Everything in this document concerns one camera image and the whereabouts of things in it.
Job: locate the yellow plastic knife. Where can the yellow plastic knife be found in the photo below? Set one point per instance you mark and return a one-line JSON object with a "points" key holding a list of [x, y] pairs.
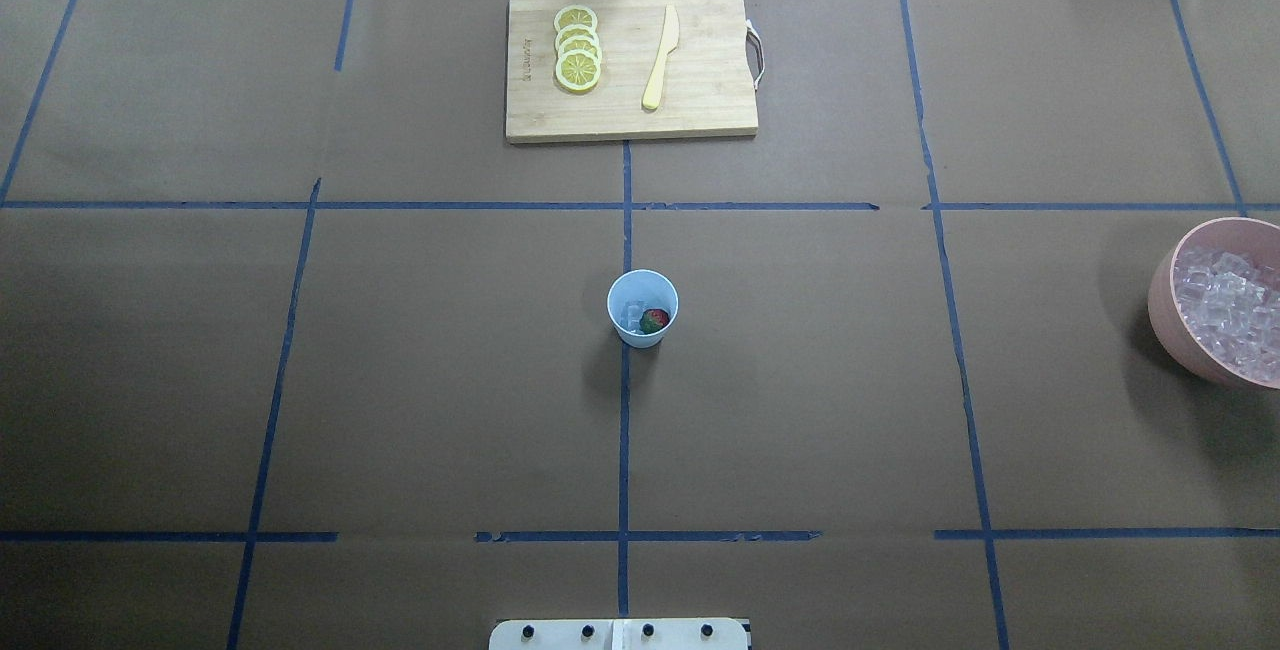
{"points": [[655, 86]]}

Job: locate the bamboo cutting board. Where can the bamboo cutting board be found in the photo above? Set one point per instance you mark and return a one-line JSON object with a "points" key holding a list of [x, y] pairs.
{"points": [[710, 89]]}

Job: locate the pile of ice cubes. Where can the pile of ice cubes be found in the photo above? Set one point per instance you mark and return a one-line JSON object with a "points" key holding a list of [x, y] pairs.
{"points": [[1231, 306]]}

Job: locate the red strawberry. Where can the red strawberry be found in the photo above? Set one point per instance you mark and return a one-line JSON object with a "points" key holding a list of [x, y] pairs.
{"points": [[652, 321]]}

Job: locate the lemon slice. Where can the lemon slice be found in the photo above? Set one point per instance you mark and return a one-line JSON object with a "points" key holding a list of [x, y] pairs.
{"points": [[572, 31], [579, 52], [578, 74], [570, 16]]}

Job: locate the pink bowl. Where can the pink bowl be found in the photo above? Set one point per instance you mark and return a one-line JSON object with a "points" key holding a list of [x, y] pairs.
{"points": [[1232, 234]]}

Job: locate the light blue cup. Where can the light blue cup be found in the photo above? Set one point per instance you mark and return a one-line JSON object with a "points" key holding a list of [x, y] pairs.
{"points": [[650, 287]]}

